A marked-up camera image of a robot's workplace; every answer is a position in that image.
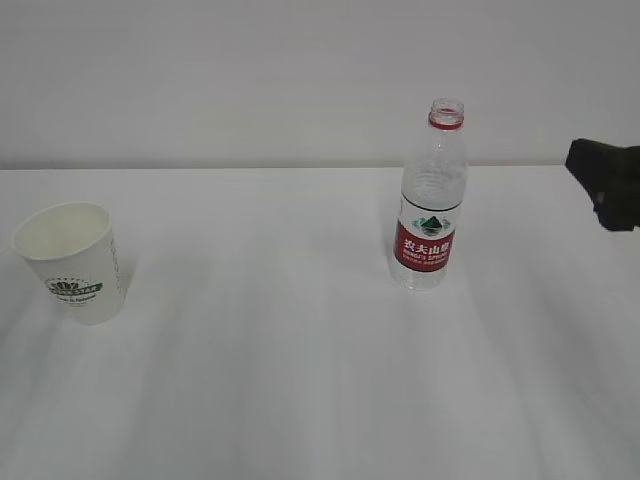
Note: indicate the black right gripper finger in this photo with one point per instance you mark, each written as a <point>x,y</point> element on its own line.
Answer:
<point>610,176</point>

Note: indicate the clear Nongfu Spring water bottle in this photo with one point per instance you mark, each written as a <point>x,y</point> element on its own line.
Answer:
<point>432,191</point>

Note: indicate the white paper cup green logo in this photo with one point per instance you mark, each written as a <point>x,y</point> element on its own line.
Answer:
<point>71,248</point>

